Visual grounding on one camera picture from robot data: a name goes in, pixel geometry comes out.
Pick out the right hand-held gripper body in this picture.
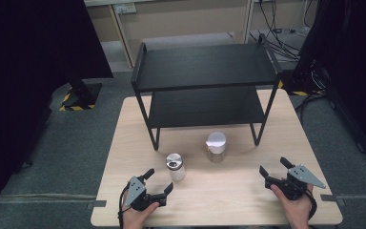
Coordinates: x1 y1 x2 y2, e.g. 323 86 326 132
265 163 327 201

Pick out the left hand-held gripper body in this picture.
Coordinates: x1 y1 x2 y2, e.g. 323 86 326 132
125 176 168 213

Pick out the glass jar with silver lid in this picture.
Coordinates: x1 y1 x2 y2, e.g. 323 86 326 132
166 153 187 183

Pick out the glass jar with white lid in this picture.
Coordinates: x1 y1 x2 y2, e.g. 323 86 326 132
205 131 228 164

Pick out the black two-tier shelf rack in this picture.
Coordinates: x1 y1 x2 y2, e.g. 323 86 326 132
131 32 284 152

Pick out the person's left hand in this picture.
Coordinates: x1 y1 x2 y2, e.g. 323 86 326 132
121 201 161 229

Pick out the person's right hand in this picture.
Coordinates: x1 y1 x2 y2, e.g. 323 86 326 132
270 183 315 229

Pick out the black stand with hazard tape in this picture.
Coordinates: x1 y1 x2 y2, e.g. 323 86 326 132
279 0 333 97
59 75 104 113

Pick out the black curtain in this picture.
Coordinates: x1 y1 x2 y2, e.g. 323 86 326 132
0 0 114 222
311 0 366 160

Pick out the left hand-held gripper cable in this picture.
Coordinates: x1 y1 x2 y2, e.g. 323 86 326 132
117 182 132 229

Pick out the hand-held gripper cable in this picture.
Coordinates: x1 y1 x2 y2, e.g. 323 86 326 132
304 189 318 221
117 182 132 229

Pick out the right hand-held gripper cable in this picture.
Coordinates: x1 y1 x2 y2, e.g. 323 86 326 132
304 189 318 221

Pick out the bundle of black floor cables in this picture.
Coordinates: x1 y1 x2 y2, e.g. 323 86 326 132
248 0 318 62

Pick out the beige cabinet frame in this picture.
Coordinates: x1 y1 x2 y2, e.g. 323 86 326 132
83 0 255 69

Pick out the white wall socket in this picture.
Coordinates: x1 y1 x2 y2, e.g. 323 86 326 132
113 2 138 15

